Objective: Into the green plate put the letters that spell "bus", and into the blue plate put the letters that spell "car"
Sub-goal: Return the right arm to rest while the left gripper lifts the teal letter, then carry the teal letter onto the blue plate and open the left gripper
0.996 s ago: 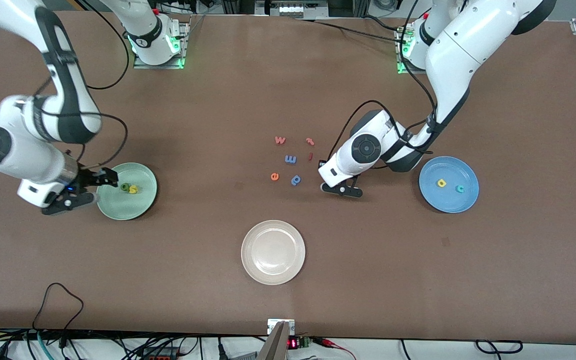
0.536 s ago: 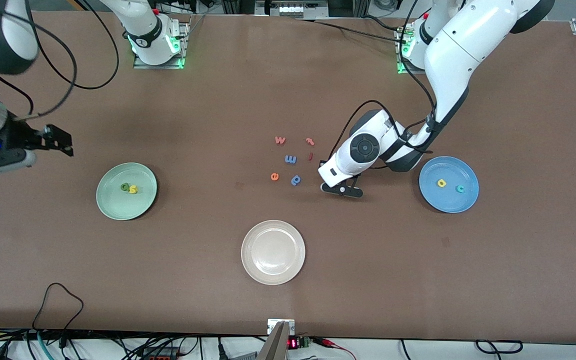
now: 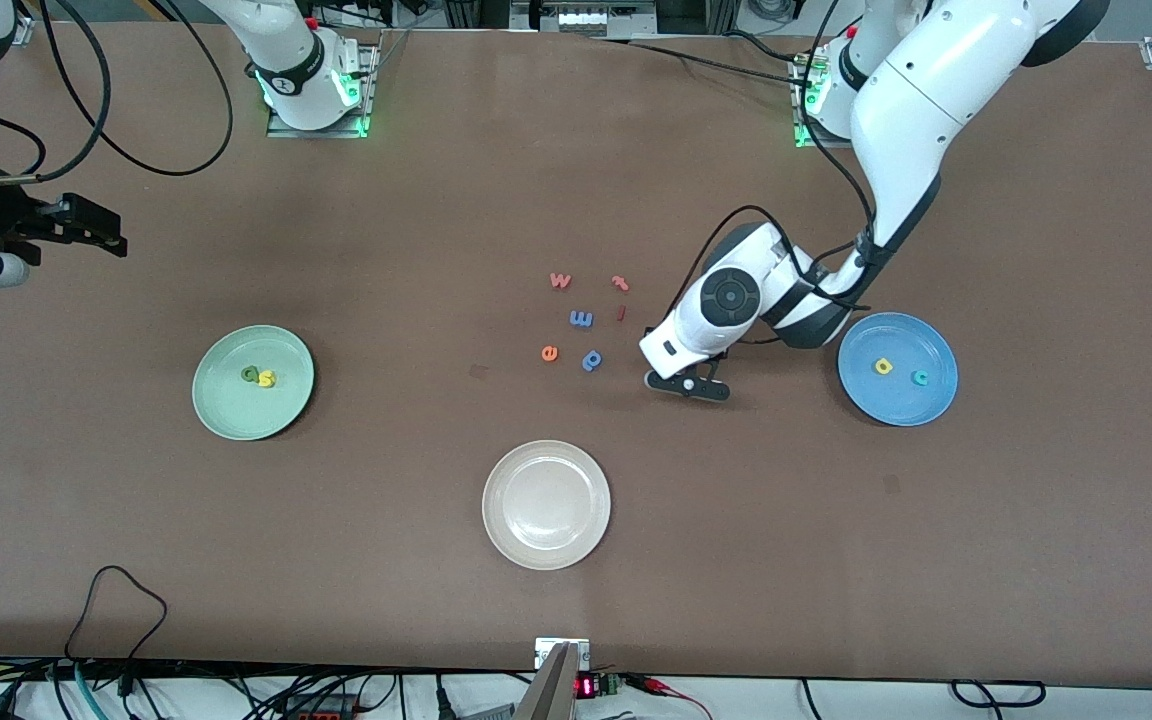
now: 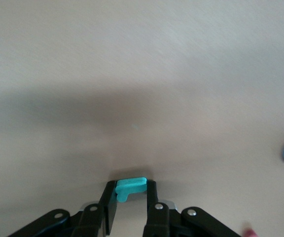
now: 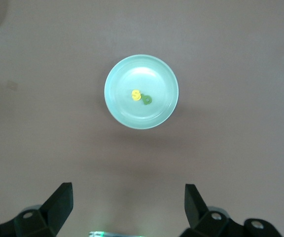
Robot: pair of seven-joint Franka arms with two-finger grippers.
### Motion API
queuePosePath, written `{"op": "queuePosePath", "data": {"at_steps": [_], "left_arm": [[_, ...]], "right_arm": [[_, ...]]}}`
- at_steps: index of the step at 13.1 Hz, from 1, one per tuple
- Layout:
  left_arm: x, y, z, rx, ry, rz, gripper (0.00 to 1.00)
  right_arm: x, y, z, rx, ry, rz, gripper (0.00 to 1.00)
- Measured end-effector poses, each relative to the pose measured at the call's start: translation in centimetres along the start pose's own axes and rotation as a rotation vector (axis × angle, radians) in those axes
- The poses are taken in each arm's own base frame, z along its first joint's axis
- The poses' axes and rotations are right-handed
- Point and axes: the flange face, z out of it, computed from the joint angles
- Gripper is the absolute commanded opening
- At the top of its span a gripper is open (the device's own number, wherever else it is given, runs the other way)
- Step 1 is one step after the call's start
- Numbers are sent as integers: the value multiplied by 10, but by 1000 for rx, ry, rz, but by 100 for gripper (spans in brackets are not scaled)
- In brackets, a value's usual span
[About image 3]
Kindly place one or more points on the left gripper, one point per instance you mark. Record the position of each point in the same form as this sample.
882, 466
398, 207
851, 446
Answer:
648, 331

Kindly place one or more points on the silver camera mount bracket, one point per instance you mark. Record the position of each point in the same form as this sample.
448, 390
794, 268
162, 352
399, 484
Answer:
546, 648

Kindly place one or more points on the blue plate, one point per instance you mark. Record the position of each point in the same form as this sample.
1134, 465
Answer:
897, 400

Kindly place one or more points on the blue letter m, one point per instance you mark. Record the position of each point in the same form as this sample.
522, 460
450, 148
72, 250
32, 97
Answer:
581, 319

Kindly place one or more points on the pink letter w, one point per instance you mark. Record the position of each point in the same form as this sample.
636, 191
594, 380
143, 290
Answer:
560, 281

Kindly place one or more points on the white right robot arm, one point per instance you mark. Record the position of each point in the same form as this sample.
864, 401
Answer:
286, 50

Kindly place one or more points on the blue letter p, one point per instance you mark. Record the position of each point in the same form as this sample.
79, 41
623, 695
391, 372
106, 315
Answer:
592, 360

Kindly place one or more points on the orange power strip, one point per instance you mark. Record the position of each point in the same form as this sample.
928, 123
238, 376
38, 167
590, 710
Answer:
321, 714

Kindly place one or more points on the yellow letter s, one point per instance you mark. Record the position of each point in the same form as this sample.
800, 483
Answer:
267, 379

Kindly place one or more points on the red digit display module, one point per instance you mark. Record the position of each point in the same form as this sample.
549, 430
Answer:
586, 687

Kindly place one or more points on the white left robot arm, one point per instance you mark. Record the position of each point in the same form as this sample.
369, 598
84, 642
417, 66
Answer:
936, 80

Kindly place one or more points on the green plate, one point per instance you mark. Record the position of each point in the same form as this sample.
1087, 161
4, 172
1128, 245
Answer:
236, 410

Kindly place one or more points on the aluminium frame with power strip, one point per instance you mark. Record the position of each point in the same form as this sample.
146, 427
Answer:
586, 18

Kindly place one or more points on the green letter g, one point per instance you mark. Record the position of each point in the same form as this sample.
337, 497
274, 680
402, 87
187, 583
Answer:
250, 374

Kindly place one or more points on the beige plate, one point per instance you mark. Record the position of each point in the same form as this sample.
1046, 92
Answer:
546, 505

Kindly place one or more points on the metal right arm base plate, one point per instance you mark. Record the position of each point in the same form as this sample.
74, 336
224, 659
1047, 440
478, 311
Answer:
321, 132

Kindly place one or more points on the green terminal block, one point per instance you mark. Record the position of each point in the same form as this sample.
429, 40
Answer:
610, 684

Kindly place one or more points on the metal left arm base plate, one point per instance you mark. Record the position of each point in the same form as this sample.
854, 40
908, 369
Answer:
821, 142

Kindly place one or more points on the grey camera pole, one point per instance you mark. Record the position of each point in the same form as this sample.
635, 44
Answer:
551, 690

